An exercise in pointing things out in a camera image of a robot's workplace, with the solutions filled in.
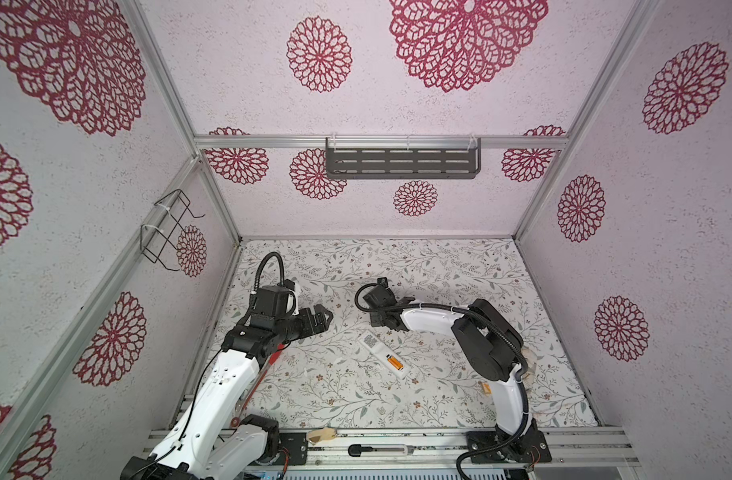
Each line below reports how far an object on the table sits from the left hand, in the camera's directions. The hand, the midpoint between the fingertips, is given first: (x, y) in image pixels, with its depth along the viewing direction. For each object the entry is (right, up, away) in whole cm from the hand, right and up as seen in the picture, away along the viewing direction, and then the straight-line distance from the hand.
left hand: (319, 324), depth 79 cm
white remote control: (+17, -10, +11) cm, 22 cm away
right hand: (+17, +1, +21) cm, 27 cm away
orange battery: (+22, -13, +7) cm, 27 cm away
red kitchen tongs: (-18, -18, +5) cm, 26 cm away
